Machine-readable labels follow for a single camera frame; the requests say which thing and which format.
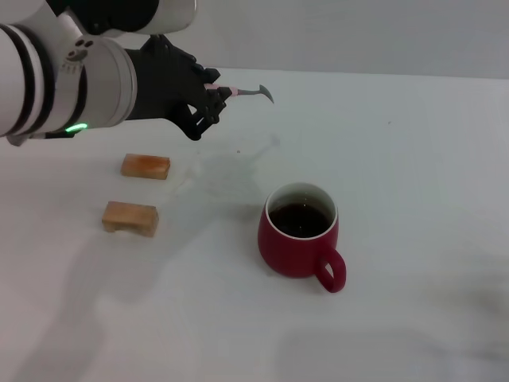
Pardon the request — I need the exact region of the dark coffee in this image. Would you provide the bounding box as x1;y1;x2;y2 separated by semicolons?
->
269;202;333;239

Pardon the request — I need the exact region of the notched wooden block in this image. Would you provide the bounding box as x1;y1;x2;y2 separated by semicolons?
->
101;201;159;239

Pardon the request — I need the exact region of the orange stained flat wooden block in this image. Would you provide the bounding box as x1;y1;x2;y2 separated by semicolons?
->
120;153;172;181

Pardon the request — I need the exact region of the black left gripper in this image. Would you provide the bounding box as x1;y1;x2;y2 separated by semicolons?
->
123;34;234;142

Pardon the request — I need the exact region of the pink handled metal spoon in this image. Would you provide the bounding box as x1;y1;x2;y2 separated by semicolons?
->
204;83;277;106

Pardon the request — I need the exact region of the red ceramic cup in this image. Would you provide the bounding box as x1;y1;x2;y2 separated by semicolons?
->
257;181;347;294

